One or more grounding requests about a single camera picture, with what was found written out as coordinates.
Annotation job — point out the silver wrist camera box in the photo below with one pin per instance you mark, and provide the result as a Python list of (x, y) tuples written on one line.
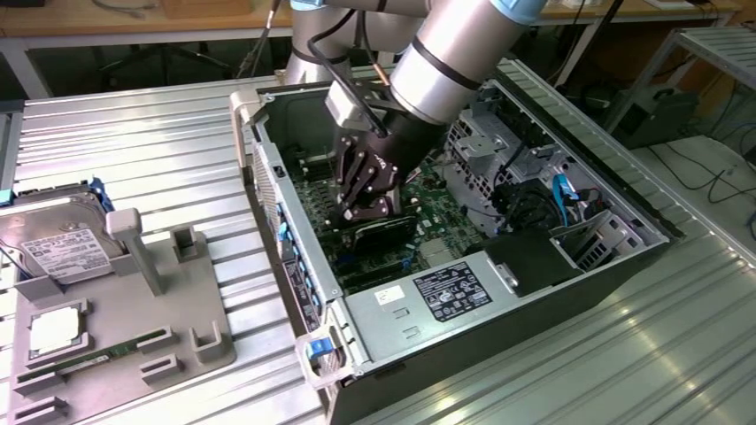
[(345, 104)]

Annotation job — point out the open black PC case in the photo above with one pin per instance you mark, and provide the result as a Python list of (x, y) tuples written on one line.
[(561, 305)]

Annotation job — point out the black plastic shroud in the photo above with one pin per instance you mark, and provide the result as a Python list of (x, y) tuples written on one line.
[(530, 261)]

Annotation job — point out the black office chair base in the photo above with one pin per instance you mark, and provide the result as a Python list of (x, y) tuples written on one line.
[(161, 55)]

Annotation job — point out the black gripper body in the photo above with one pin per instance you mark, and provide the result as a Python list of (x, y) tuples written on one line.
[(401, 146)]

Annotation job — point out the blue card retention clip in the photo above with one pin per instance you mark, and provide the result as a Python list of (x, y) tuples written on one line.
[(282, 230), (302, 266), (308, 282), (317, 303)]

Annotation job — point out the green motherboard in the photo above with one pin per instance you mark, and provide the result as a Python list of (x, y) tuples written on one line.
[(437, 212)]

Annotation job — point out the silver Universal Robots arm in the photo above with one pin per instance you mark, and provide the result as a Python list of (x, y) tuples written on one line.
[(448, 66)]

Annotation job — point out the wooden desk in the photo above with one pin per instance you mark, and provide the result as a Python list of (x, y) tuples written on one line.
[(649, 15)]

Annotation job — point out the blue disk caddy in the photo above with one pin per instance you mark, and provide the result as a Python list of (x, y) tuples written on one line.
[(98, 192)]

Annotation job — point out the long black expansion slot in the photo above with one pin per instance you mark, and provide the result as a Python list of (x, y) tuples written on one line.
[(372, 269), (380, 281)]

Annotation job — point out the blue case latch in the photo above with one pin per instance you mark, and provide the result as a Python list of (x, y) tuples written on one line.
[(320, 347)]

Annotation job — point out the graphics card with black fan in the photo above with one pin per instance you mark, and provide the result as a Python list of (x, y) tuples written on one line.
[(384, 234)]

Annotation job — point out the grey power supply unit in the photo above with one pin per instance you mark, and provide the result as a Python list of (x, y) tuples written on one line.
[(384, 327)]

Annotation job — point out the blue grey metal frame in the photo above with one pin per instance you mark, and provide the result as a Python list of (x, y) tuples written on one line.
[(8, 146)]

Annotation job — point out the grey parts rack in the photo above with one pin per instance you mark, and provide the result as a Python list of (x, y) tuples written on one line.
[(117, 305)]

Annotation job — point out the silver hard disk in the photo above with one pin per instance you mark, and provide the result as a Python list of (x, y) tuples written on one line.
[(58, 239)]

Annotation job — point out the green RAM stick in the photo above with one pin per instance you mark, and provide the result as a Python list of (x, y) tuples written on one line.
[(117, 350)]

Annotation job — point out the perforated silver disk bay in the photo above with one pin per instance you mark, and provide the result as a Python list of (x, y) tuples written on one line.
[(602, 248)]

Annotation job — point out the silver chipset heatsink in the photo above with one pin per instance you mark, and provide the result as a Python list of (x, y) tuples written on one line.
[(437, 251)]

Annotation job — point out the silver CPU chip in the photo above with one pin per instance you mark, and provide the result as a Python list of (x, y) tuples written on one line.
[(54, 332)]

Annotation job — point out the black box device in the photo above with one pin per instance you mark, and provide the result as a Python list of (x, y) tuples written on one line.
[(654, 119)]

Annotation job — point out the grey metal shelf frame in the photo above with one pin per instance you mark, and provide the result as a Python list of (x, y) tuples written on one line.
[(717, 42)]

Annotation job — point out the silver metal disk bay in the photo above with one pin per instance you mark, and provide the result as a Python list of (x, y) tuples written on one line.
[(484, 146)]

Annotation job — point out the black RAM slot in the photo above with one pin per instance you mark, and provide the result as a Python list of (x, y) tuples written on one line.
[(318, 176), (316, 166)]

